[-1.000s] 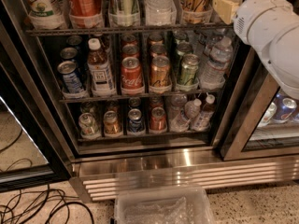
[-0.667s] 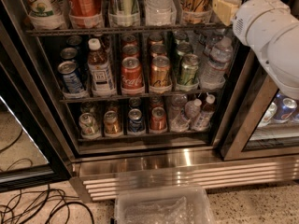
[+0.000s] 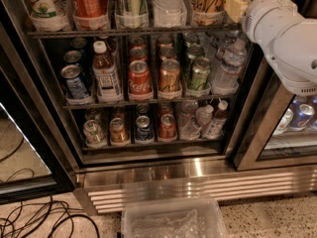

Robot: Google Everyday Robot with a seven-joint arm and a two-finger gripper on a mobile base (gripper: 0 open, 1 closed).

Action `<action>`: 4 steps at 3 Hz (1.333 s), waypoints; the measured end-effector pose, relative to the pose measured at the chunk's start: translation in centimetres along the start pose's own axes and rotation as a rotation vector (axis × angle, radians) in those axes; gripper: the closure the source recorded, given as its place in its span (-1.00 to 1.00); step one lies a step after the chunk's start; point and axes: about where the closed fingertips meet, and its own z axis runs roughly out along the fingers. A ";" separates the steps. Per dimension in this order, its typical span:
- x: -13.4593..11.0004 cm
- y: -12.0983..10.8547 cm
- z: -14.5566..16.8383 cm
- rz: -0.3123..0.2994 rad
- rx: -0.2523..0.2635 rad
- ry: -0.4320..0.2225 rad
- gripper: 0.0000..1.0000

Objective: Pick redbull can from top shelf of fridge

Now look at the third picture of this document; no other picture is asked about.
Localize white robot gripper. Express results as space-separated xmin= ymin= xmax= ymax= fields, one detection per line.
xmin=223 ymin=0 xmax=304 ymax=50

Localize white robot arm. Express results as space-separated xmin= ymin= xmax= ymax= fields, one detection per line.
xmin=224 ymin=0 xmax=317 ymax=96

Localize water bottle middle shelf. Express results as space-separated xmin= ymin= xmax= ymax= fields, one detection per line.
xmin=212 ymin=39 xmax=247 ymax=92

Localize clear water bottle top shelf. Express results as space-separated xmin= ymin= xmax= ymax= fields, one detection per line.
xmin=153 ymin=0 xmax=182 ymax=28

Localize green soda can front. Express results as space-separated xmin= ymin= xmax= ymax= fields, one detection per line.
xmin=188 ymin=58 xmax=211 ymax=91

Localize gold caffeine-free coke can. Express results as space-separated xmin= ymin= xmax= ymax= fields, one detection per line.
xmin=158 ymin=59 xmax=180 ymax=93

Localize stainless steel fridge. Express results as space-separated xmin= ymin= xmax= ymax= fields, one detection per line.
xmin=0 ymin=0 xmax=317 ymax=216

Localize red coca-cola can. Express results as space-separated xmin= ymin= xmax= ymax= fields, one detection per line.
xmin=128 ymin=60 xmax=152 ymax=95

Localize right water bottle bottom shelf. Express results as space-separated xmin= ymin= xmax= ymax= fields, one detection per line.
xmin=202 ymin=100 xmax=228 ymax=140

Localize blue can behind right door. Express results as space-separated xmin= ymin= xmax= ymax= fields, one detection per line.
xmin=288 ymin=104 xmax=315 ymax=131

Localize left water bottle bottom shelf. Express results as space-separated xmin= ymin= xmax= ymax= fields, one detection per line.
xmin=180 ymin=105 xmax=214 ymax=141

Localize right glass fridge door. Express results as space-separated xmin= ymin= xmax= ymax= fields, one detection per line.
xmin=234 ymin=60 xmax=317 ymax=171

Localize red can bottom shelf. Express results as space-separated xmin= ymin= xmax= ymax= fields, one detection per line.
xmin=158 ymin=114 xmax=176 ymax=139

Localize orange soda can top shelf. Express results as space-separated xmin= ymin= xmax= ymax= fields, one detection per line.
xmin=72 ymin=0 xmax=109 ymax=31

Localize blue pepsi can bottom shelf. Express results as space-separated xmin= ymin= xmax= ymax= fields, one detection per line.
xmin=136 ymin=116 xmax=154 ymax=141

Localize orange gold can bottom shelf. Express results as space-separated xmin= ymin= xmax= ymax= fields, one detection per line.
xmin=110 ymin=118 xmax=130 ymax=143

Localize blue pepsi can front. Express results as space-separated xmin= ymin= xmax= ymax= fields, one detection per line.
xmin=60 ymin=64 xmax=90 ymax=99

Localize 7up can top shelf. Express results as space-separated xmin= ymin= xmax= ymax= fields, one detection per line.
xmin=28 ymin=0 xmax=65 ymax=18

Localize green white can bottom shelf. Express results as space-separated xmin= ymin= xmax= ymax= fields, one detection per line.
xmin=83 ymin=120 xmax=106 ymax=145

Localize open glass fridge door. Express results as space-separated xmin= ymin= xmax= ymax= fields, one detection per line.
xmin=0 ymin=31 xmax=74 ymax=204

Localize iced tea bottle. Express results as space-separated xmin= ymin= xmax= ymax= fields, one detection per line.
xmin=92 ymin=41 xmax=122 ymax=98

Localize clear plastic bin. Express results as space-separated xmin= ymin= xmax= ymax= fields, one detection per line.
xmin=121 ymin=197 xmax=229 ymax=238

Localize black floor cables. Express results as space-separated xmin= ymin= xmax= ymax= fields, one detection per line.
xmin=0 ymin=195 xmax=101 ymax=238

